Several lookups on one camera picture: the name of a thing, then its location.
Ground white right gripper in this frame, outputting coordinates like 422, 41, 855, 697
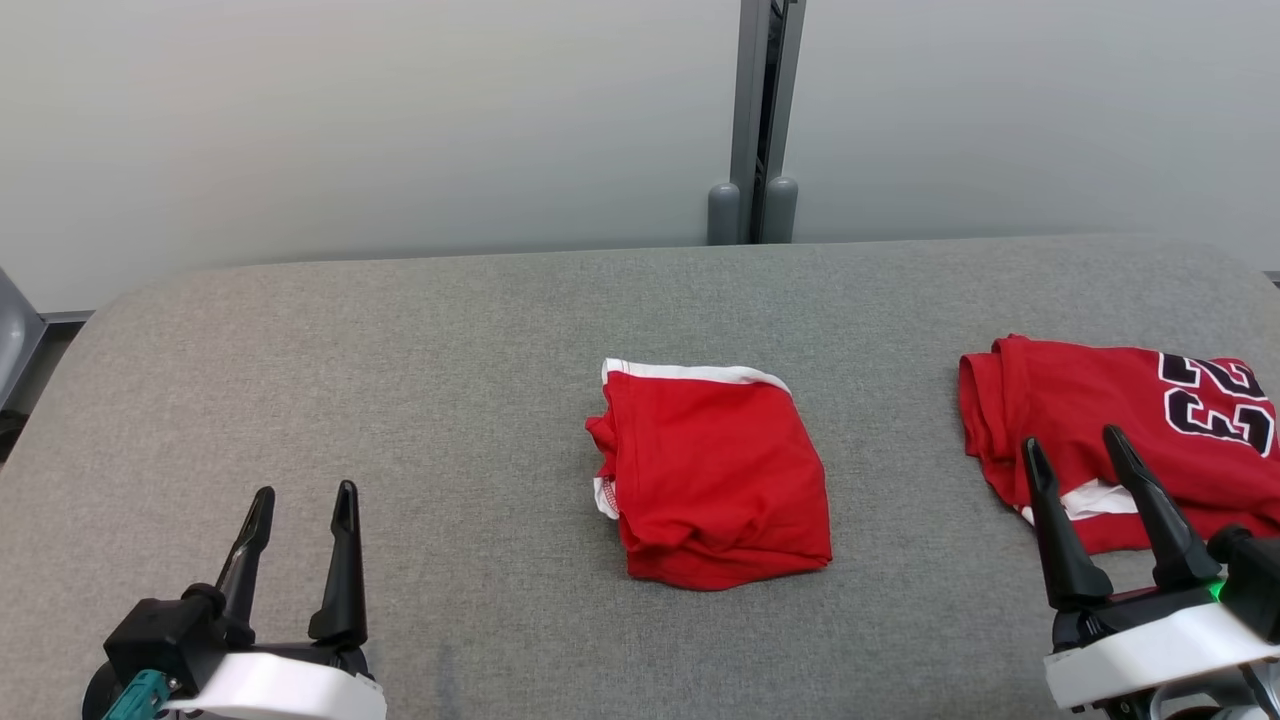
1021, 425, 1280, 720

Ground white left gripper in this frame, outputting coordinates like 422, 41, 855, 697
165, 480, 388, 720

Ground red jersey with white sleeves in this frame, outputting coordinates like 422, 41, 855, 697
958, 334, 1280, 556

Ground red shorts with white stripe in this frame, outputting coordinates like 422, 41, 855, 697
585, 358, 834, 592

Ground grey fabric sofa seat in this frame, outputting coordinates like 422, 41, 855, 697
0, 235, 1280, 720

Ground grey wheeled stand leg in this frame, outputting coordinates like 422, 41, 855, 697
0, 268, 46, 409

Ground left cable with teal connector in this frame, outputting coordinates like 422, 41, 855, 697
100, 670, 171, 720

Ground grey cylindrical post cap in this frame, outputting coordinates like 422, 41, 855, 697
763, 176, 799, 244
707, 182, 742, 246

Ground grey metal partition post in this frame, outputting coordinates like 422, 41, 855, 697
728, 0, 807, 244

